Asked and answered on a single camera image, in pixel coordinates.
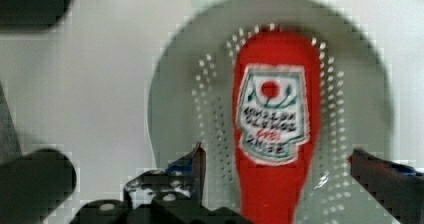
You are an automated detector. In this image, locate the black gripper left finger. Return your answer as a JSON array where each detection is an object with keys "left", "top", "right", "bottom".
[{"left": 70, "top": 143, "right": 253, "bottom": 224}]

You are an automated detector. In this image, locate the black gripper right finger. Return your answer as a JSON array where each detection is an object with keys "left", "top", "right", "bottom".
[{"left": 347, "top": 148, "right": 424, "bottom": 224}]

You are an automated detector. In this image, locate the red plush ketchup bottle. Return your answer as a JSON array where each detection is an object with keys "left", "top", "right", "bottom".
[{"left": 232, "top": 31, "right": 321, "bottom": 224}]

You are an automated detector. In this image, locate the green oval strainer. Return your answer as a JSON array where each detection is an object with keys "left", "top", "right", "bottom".
[{"left": 148, "top": 0, "right": 393, "bottom": 224}]

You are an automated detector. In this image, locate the black cylinder cup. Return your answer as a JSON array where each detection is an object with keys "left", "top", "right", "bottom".
[{"left": 0, "top": 149, "right": 77, "bottom": 224}]

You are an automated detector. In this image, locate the black round pan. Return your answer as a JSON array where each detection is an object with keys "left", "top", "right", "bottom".
[{"left": 0, "top": 0, "right": 72, "bottom": 32}]

